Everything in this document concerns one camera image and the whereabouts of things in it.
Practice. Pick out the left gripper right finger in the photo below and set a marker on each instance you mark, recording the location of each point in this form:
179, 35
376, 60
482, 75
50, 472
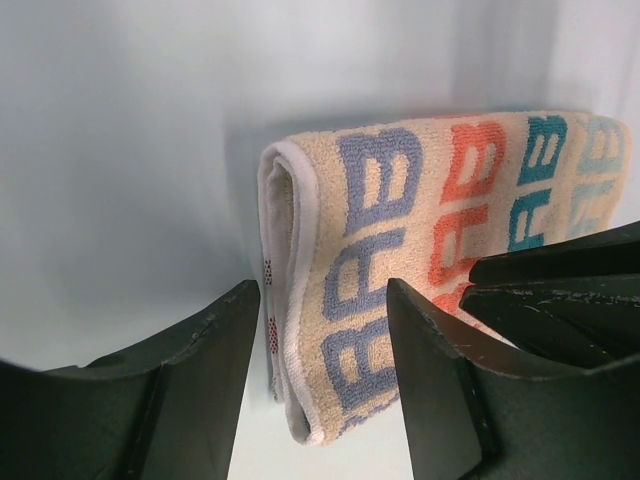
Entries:
476, 408

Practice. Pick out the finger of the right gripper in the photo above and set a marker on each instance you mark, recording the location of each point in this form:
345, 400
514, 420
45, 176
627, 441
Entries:
574, 302

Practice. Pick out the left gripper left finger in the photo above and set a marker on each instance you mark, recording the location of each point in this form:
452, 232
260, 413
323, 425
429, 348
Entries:
166, 407

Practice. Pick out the rabbit print towel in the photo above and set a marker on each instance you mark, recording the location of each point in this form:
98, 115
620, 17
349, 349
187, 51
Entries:
343, 212

